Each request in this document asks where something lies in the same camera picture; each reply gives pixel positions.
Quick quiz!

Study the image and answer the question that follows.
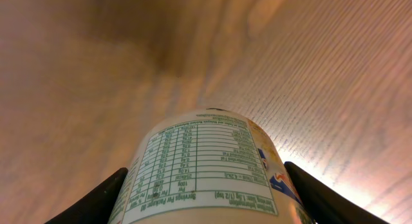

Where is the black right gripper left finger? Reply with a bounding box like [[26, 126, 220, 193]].
[[46, 167, 128, 224]]

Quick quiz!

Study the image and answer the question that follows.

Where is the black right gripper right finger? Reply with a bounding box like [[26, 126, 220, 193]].
[[284, 162, 388, 224]]

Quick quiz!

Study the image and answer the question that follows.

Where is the green lid jar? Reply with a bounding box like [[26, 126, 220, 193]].
[[109, 109, 314, 223]]

